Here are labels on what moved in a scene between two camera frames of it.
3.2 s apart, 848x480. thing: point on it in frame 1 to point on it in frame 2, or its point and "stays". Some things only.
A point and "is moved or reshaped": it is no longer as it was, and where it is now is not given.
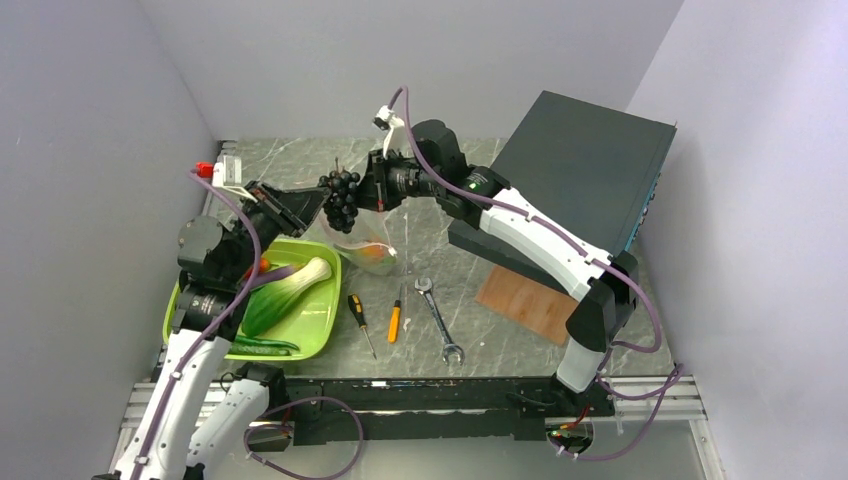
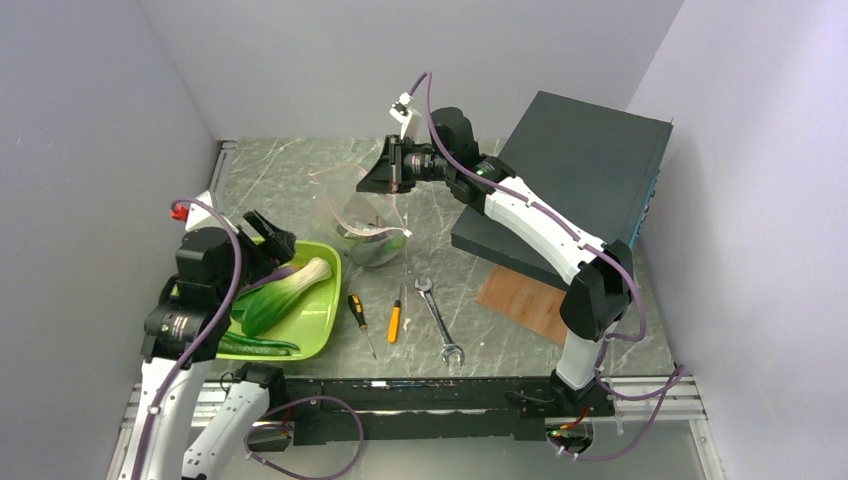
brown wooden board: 532,304 stays
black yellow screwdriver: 356,305 stays
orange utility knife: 394,322 stays
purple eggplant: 268,275 stays
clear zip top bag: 378,255 is moved or reshaped
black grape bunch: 340,203 to 362,245
